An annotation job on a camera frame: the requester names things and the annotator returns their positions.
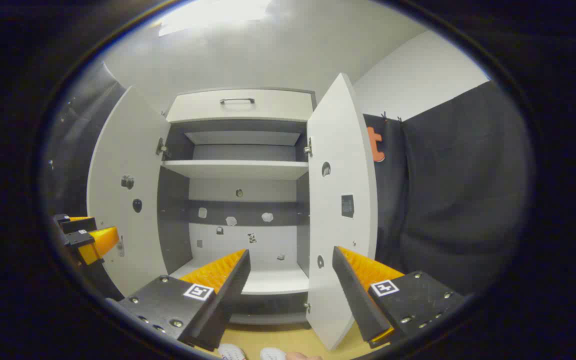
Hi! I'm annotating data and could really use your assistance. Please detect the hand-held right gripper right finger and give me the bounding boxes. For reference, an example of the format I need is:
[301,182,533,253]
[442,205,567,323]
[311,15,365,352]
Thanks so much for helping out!
[331,245,466,350]

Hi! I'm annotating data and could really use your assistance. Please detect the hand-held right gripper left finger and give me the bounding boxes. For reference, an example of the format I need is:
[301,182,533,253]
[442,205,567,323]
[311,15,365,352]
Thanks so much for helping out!
[118,248,252,352]

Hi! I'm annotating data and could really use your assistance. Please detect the white cabinet door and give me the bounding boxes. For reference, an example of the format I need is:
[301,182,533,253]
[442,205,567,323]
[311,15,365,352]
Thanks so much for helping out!
[86,86,171,297]
[306,72,380,352]

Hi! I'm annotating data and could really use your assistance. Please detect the white and grey shoe cabinet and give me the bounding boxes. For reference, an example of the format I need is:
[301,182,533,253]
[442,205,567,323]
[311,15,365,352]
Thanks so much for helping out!
[157,87,317,326]

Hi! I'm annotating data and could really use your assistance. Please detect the white cabinet shelf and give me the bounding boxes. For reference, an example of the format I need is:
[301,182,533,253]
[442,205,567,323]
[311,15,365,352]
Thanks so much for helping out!
[162,159,310,181]

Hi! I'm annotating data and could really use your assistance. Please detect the black backdrop cloth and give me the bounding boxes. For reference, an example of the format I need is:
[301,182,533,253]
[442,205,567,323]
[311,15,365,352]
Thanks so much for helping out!
[43,62,128,217]
[363,80,534,296]

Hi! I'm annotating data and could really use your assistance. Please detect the large ceiling light panel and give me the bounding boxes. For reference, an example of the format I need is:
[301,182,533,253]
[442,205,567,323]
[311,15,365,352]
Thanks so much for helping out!
[158,0,274,37]

